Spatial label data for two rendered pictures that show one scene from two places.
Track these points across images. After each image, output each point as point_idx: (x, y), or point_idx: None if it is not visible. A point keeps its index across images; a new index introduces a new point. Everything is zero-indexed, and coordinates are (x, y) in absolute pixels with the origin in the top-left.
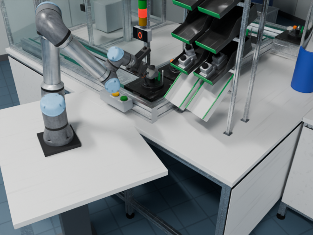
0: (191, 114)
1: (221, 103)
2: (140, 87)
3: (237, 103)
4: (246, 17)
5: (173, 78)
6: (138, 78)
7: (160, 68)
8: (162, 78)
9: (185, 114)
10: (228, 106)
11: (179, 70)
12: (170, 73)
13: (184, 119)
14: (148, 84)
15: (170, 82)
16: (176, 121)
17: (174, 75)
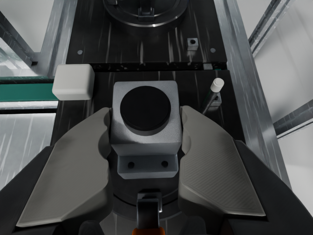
0: (294, 136)
1: (288, 44)
2: (127, 223)
3: (308, 25)
4: None
5: (172, 56)
6: (24, 119)
7: (75, 32)
8: (204, 114)
9: (287, 151)
10: (309, 45)
11: (159, 8)
12: (137, 39)
13: (306, 172)
14: (161, 193)
15: (189, 81)
16: (305, 204)
17: (158, 36)
